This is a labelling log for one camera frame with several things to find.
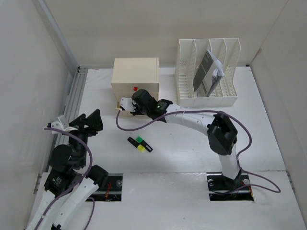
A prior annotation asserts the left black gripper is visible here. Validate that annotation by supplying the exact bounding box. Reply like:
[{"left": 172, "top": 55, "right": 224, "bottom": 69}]
[{"left": 65, "top": 109, "right": 103, "bottom": 167}]

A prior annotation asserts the green capped black highlighter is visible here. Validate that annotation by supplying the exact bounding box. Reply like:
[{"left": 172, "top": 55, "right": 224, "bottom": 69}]
[{"left": 127, "top": 137, "right": 141, "bottom": 148}]

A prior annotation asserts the black marker pen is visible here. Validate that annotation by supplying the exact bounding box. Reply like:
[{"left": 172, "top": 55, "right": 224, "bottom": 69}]
[{"left": 141, "top": 141, "right": 153, "bottom": 152}]

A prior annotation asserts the yellow highlighter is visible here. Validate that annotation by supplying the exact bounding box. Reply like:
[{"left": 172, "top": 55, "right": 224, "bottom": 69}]
[{"left": 137, "top": 145, "right": 145, "bottom": 151}]

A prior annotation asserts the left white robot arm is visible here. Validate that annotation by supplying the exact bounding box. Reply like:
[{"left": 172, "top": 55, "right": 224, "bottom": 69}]
[{"left": 27, "top": 109, "right": 108, "bottom": 230}]

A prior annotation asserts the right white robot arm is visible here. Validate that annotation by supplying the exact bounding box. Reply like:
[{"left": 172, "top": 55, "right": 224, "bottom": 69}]
[{"left": 80, "top": 89, "right": 240, "bottom": 189}]

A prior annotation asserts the cream drawer cabinet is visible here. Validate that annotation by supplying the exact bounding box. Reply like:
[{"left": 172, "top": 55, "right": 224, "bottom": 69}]
[{"left": 111, "top": 57, "right": 159, "bottom": 99}]

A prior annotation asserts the white mesh file organizer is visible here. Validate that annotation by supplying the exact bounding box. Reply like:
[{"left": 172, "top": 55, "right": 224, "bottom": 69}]
[{"left": 175, "top": 38, "right": 241, "bottom": 107}]

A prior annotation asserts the dark grey booklet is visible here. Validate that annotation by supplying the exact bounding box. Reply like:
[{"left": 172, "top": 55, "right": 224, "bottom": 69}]
[{"left": 193, "top": 50, "right": 224, "bottom": 97}]

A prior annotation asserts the aluminium rail frame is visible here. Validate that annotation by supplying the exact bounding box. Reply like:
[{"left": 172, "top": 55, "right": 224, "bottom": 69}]
[{"left": 49, "top": 67, "right": 88, "bottom": 159}]

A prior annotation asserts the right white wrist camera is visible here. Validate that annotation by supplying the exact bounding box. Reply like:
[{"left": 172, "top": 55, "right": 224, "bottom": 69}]
[{"left": 119, "top": 97, "right": 136, "bottom": 113}]

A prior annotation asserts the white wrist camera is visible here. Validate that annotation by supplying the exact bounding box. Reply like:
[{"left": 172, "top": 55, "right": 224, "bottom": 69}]
[
  {"left": 48, "top": 115, "right": 77, "bottom": 132},
  {"left": 119, "top": 97, "right": 136, "bottom": 113}
]

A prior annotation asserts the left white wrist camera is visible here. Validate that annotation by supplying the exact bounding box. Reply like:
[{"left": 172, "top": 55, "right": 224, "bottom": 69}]
[{"left": 48, "top": 115, "right": 77, "bottom": 132}]

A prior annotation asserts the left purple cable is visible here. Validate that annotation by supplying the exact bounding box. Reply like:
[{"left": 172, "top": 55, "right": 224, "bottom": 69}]
[{"left": 33, "top": 126, "right": 95, "bottom": 230}]

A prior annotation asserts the purple cable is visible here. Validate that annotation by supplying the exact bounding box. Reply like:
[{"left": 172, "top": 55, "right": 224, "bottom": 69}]
[
  {"left": 33, "top": 126, "right": 95, "bottom": 230},
  {"left": 116, "top": 109, "right": 281, "bottom": 194}
]

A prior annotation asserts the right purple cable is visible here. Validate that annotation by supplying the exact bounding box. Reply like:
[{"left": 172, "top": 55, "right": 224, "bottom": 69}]
[{"left": 116, "top": 109, "right": 281, "bottom": 194}]

